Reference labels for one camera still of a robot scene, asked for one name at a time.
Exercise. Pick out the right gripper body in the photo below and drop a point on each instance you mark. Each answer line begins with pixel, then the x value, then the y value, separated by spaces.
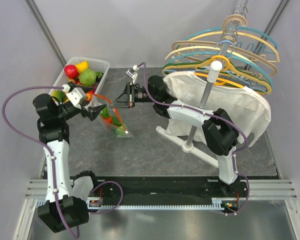
pixel 141 95

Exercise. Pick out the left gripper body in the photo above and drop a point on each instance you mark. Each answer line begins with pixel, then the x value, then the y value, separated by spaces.
pixel 84 113

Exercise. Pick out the clear zip top bag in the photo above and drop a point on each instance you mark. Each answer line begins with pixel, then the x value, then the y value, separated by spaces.
pixel 99 100

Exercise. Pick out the orange carrot toy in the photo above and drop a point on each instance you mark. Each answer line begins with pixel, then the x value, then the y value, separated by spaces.
pixel 108 120

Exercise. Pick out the small green fruit toy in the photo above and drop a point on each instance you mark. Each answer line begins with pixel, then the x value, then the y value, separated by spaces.
pixel 120 132

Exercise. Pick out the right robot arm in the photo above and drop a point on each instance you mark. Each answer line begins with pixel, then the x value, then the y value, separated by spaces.
pixel 219 132

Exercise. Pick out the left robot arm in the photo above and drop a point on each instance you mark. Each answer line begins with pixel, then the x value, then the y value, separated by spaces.
pixel 55 155

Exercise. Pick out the red peach toy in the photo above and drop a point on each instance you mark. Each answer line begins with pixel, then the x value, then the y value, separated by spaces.
pixel 89 96

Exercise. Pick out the green cabbage toy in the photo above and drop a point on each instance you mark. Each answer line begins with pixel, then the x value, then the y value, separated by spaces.
pixel 87 77

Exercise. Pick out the yellow green mango toy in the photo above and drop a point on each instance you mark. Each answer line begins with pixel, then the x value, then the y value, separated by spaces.
pixel 60 95

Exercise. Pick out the dark mangosteen toy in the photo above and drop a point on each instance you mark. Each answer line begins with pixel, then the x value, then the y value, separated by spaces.
pixel 99 76

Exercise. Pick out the white plastic basket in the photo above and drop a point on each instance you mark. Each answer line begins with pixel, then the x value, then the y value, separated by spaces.
pixel 94 64

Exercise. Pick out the red apple toy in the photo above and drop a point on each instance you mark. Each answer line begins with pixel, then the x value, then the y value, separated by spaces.
pixel 71 71

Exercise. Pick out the beige wooden hanger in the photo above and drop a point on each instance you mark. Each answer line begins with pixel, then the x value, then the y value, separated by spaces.
pixel 238 50

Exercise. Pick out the clothes rack stand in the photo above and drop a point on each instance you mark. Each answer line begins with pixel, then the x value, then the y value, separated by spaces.
pixel 228 38

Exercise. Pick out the orange plastic hanger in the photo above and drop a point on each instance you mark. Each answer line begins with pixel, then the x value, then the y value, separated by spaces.
pixel 217 64

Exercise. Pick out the white t-shirt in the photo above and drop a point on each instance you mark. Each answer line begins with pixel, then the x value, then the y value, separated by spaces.
pixel 247 109

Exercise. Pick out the green hanger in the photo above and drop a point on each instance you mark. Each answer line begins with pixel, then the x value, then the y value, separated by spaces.
pixel 180 67

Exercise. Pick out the teal hanger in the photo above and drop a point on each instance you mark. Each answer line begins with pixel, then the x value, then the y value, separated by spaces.
pixel 267 49

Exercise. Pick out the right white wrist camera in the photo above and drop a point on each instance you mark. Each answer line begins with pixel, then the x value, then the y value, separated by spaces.
pixel 132 73

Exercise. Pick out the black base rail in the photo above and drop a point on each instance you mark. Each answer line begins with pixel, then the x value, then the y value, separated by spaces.
pixel 161 193

